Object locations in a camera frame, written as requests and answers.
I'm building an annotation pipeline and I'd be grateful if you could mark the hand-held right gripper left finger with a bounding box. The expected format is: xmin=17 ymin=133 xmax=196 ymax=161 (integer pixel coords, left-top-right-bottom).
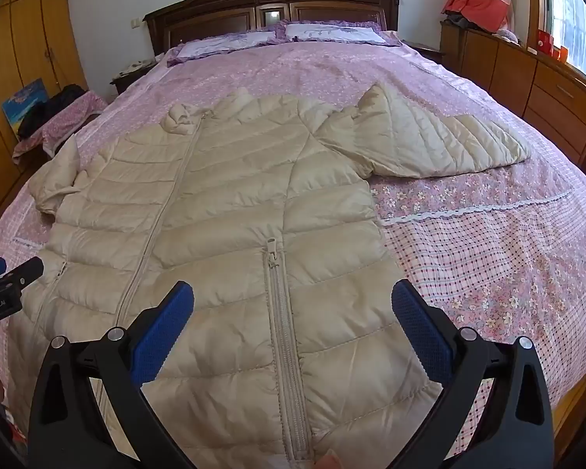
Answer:
xmin=27 ymin=281 xmax=196 ymax=469

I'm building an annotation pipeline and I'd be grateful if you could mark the dark wooden headboard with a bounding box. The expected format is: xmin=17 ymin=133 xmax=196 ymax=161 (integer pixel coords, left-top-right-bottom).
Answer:
xmin=143 ymin=0 xmax=404 ymax=57

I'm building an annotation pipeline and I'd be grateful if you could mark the purple frilled pillow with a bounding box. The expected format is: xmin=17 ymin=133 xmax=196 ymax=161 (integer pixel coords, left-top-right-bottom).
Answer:
xmin=283 ymin=20 xmax=401 ymax=47
xmin=166 ymin=29 xmax=279 ymax=66

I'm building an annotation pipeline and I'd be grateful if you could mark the blue painting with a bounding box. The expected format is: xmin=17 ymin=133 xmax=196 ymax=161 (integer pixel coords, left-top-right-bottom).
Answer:
xmin=1 ymin=78 xmax=47 ymax=138

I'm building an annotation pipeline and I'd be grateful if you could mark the long wooden cabinet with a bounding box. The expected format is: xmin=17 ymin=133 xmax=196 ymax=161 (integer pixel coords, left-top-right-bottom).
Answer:
xmin=439 ymin=22 xmax=586 ymax=167

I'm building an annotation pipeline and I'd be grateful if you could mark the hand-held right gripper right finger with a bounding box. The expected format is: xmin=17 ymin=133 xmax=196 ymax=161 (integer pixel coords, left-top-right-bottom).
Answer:
xmin=388 ymin=279 xmax=555 ymax=469

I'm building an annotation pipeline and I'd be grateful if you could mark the red box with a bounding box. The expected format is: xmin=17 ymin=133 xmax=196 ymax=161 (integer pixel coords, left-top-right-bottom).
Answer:
xmin=536 ymin=29 xmax=558 ymax=54

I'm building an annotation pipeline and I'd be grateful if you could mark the yellow wooden wardrobe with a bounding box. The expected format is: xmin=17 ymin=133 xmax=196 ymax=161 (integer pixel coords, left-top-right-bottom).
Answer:
xmin=0 ymin=0 xmax=89 ymax=250

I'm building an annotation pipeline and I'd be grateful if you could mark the black garment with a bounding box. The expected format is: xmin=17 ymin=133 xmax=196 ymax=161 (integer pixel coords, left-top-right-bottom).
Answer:
xmin=17 ymin=84 xmax=86 ymax=140

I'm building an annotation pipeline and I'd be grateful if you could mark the pink floral bedspread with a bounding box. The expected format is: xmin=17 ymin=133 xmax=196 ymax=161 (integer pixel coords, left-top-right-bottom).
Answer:
xmin=0 ymin=29 xmax=586 ymax=469

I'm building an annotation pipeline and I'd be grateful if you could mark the grey clothes pile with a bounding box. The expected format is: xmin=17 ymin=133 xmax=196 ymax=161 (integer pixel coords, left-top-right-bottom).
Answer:
xmin=442 ymin=12 xmax=479 ymax=30

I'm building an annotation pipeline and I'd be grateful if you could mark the dark wooden nightstand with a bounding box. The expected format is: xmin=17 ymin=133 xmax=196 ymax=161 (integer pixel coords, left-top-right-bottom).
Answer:
xmin=110 ymin=59 xmax=164 ymax=96
xmin=400 ymin=39 xmax=445 ymax=64

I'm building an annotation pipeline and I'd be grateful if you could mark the beige down jacket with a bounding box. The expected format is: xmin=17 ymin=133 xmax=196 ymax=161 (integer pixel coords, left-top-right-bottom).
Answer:
xmin=10 ymin=85 xmax=533 ymax=469

